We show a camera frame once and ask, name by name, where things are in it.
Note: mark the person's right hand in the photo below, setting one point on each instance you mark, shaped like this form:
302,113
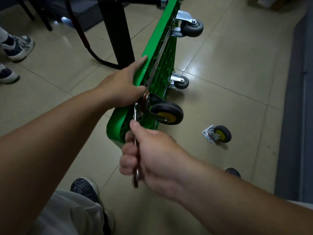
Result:
156,159

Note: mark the green platform trolley deck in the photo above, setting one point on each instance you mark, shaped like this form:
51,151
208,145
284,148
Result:
156,58

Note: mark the person's dark shoe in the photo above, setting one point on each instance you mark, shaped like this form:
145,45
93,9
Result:
233,172
85,189

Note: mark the person's light trousers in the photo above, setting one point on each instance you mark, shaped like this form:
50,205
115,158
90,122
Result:
66,212

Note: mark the silver wrench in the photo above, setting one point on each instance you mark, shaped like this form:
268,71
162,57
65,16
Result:
136,115

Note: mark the person's right forearm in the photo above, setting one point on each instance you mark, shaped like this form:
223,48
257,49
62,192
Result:
256,205

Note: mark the person's left hand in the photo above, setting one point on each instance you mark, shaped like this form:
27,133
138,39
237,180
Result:
119,88

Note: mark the person's left forearm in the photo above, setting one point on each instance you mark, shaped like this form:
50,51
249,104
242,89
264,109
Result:
39,156

